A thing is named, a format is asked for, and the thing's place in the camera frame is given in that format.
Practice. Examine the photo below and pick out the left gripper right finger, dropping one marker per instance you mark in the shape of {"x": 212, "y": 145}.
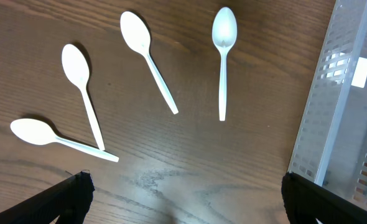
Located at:
{"x": 307, "y": 202}

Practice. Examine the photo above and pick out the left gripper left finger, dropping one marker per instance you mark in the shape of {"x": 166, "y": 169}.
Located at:
{"x": 66, "y": 202}

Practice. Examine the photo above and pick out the white plastic spoon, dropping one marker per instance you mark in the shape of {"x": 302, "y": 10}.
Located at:
{"x": 40, "y": 133}
{"x": 224, "y": 35}
{"x": 77, "y": 71}
{"x": 138, "y": 38}

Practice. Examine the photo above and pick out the clear plastic basket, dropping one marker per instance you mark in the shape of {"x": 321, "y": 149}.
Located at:
{"x": 331, "y": 145}

